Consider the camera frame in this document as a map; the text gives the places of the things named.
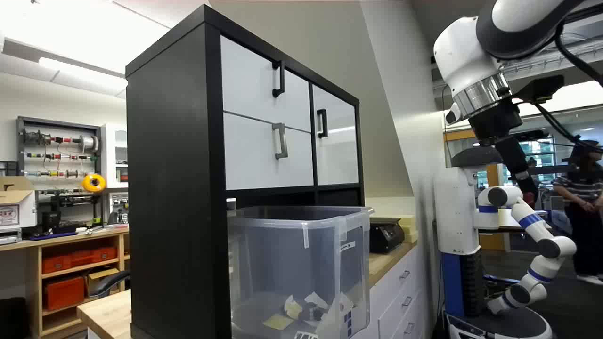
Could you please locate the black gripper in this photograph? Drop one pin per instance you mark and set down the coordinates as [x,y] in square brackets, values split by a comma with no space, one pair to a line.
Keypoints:
[499,129]

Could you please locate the clear plastic storage box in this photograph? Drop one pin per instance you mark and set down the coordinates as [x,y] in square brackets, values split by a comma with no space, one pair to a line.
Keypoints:
[282,264]

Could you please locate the white blue-banded robot arm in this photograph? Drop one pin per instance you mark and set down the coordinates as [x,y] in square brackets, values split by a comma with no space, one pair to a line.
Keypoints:
[540,242]

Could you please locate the white box label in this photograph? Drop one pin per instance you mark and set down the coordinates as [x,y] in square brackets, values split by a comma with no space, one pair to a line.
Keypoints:
[346,245]

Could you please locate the white cabinet door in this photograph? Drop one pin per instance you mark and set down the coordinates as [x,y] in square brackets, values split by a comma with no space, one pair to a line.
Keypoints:
[341,151]

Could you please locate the black cabinet with white drawers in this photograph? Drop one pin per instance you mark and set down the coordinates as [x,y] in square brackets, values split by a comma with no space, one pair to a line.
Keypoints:
[169,189]

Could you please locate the brown cardboard box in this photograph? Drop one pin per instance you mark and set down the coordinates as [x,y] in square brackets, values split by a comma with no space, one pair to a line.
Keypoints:
[99,281]

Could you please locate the person in striped shirt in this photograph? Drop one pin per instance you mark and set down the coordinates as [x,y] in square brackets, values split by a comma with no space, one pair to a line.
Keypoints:
[584,208]

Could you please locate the white and blue mobile robot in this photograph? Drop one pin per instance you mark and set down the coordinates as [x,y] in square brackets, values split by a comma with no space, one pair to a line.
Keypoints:
[457,227]

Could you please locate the black desktop device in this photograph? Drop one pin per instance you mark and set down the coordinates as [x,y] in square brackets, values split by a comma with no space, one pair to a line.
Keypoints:
[384,236]

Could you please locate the wooden countertop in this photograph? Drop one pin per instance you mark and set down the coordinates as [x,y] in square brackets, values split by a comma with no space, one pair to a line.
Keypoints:
[388,257]

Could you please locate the yellow sticker sheet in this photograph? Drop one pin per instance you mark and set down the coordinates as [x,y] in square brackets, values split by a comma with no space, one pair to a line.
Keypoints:
[277,323]

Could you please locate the yellow filament spool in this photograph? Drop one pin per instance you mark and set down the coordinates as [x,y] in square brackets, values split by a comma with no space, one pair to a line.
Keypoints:
[94,183]

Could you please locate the wooden table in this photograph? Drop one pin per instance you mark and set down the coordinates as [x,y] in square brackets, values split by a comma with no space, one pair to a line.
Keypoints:
[109,313]

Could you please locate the long red storage bin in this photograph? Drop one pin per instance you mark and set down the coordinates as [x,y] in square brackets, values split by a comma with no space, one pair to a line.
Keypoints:
[77,259]

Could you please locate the ceiling light fixture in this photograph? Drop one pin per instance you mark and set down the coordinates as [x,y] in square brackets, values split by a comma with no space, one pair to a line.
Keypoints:
[81,74]

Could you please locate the black bench machine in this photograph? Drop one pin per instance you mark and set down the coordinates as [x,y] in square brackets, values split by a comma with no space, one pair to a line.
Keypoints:
[65,213]

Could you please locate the small red storage bin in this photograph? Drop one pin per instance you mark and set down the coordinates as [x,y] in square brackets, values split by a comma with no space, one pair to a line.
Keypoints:
[64,293]

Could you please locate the wooden workbench with shelves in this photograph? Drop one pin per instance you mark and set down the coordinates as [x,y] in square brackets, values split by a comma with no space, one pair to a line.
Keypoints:
[24,276]

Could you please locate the white boxy machine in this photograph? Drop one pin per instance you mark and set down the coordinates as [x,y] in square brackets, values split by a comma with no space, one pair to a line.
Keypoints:
[15,210]

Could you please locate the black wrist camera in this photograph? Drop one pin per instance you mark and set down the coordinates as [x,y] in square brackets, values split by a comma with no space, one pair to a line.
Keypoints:
[538,89]

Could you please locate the white wall cabinet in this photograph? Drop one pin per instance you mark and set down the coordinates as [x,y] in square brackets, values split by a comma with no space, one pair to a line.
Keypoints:
[116,157]

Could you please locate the wall tool rack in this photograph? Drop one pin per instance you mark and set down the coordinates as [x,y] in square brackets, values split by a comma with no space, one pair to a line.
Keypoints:
[56,153]

